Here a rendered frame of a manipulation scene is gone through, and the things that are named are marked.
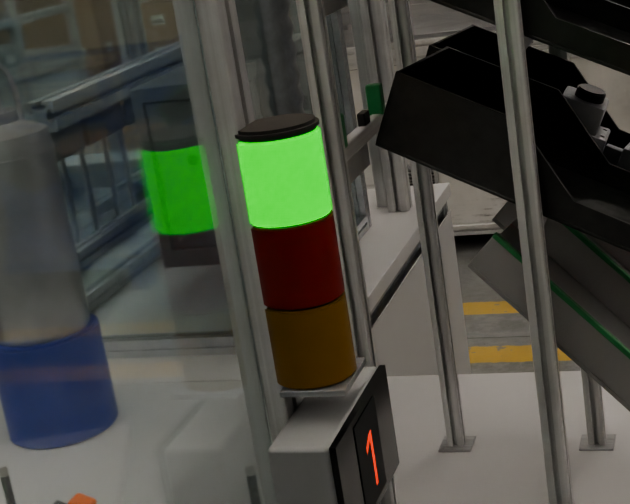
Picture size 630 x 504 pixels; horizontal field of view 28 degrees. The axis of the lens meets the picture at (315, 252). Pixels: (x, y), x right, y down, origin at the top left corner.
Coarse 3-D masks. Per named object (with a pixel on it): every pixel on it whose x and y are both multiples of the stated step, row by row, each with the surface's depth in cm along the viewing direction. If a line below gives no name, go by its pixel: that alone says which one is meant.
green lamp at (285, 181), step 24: (240, 144) 71; (264, 144) 70; (288, 144) 70; (312, 144) 70; (240, 168) 72; (264, 168) 70; (288, 168) 70; (312, 168) 71; (264, 192) 70; (288, 192) 70; (312, 192) 71; (264, 216) 71; (288, 216) 71; (312, 216) 71
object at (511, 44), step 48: (336, 96) 112; (528, 96) 106; (336, 144) 111; (528, 144) 107; (336, 192) 114; (432, 192) 146; (528, 192) 108; (432, 240) 146; (528, 240) 110; (432, 288) 148; (528, 288) 111
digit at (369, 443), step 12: (372, 408) 78; (360, 420) 75; (372, 420) 77; (360, 432) 75; (372, 432) 77; (360, 444) 75; (372, 444) 77; (360, 456) 75; (372, 456) 77; (360, 468) 74; (372, 468) 77; (384, 468) 79; (372, 480) 77; (384, 480) 79; (372, 492) 76
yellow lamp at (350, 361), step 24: (288, 312) 73; (312, 312) 72; (336, 312) 73; (288, 336) 73; (312, 336) 73; (336, 336) 73; (288, 360) 73; (312, 360) 73; (336, 360) 74; (288, 384) 74; (312, 384) 73
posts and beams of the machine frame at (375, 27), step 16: (368, 0) 255; (384, 0) 257; (368, 16) 255; (384, 16) 257; (368, 32) 256; (384, 32) 255; (368, 48) 257; (384, 48) 256; (368, 64) 258; (384, 64) 257; (384, 80) 258; (384, 96) 259; (384, 160) 264; (400, 160) 263; (384, 176) 265; (400, 176) 264; (400, 192) 265; (400, 208) 266
